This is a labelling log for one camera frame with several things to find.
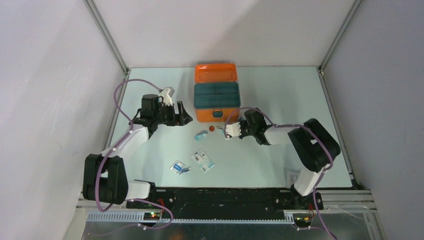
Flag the teal divided tray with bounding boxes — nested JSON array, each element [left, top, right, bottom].
[[193, 82, 241, 110]]

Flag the orange medicine box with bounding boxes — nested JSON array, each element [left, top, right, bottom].
[[193, 63, 241, 123]]

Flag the purple cable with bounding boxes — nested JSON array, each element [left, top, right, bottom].
[[223, 106, 339, 240], [94, 78, 174, 230]]

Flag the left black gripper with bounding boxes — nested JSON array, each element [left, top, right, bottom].
[[153, 101, 192, 127]]

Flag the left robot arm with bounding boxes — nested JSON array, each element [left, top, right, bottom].
[[82, 94, 193, 208]]

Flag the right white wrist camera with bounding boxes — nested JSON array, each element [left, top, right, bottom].
[[224, 122, 242, 140]]

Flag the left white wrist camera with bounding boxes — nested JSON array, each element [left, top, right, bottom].
[[159, 87, 175, 107]]

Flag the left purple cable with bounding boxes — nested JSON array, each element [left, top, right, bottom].
[[94, 78, 174, 230]]

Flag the teal wrapper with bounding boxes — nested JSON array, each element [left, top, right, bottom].
[[194, 130, 208, 141]]

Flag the blue white sachet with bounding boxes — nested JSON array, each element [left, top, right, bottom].
[[170, 160, 191, 175]]

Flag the white leaflet near base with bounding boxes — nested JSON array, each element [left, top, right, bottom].
[[286, 171, 299, 188]]

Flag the long white teal packet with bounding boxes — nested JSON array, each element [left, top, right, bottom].
[[191, 149, 215, 173]]

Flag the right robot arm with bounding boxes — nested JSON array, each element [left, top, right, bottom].
[[225, 108, 341, 209]]

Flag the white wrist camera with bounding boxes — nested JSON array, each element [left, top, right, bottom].
[[159, 87, 175, 107], [224, 122, 242, 140]]

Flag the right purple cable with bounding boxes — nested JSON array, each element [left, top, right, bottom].
[[223, 106, 339, 240]]

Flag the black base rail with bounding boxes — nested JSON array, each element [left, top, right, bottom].
[[126, 187, 324, 221]]

